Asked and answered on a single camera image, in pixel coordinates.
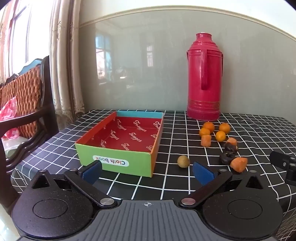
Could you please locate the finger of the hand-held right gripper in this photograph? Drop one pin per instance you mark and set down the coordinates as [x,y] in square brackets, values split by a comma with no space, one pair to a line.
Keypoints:
[278,160]

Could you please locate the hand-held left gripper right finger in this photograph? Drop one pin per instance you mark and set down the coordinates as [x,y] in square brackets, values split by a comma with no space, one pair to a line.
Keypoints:
[203,172]

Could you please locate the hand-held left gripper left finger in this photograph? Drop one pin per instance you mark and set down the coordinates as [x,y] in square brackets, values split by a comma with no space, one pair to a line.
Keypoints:
[92,171]

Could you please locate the round brown longan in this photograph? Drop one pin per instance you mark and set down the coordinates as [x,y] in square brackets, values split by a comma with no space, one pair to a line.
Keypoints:
[183,161]

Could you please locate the dark dried date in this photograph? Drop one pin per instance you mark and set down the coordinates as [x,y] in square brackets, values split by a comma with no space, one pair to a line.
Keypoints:
[226,158]
[231,147]

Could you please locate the orange carrot chunk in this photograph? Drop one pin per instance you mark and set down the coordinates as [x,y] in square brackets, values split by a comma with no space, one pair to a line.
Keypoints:
[232,141]
[205,140]
[239,164]

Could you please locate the small orange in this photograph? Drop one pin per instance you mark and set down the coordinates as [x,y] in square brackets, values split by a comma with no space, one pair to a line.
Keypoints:
[224,128]
[208,126]
[220,136]
[204,132]

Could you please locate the colourful cardboard box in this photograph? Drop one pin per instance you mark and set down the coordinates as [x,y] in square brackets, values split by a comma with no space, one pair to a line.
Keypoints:
[129,136]

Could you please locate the black white checked tablecloth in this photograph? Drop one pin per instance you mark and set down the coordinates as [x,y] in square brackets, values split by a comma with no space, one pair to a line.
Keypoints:
[161,183]

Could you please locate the dark wooden chair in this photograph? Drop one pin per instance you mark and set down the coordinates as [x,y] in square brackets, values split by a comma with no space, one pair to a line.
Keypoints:
[46,111]

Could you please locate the white plastic bag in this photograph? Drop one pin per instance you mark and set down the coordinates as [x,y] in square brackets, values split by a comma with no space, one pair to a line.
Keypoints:
[12,146]

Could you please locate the red thermos flask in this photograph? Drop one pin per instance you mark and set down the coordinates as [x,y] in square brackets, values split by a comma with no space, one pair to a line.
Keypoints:
[215,81]

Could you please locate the orange woven cushion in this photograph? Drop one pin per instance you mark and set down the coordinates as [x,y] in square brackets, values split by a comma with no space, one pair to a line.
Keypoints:
[25,92]

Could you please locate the pink checked plastic bag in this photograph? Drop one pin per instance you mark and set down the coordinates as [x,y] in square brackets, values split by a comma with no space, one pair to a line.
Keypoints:
[9,109]

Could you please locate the beige lace curtain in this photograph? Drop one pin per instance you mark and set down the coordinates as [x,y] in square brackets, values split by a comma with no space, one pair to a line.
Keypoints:
[67,69]

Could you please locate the window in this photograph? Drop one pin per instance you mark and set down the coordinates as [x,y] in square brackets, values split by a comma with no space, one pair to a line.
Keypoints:
[18,30]

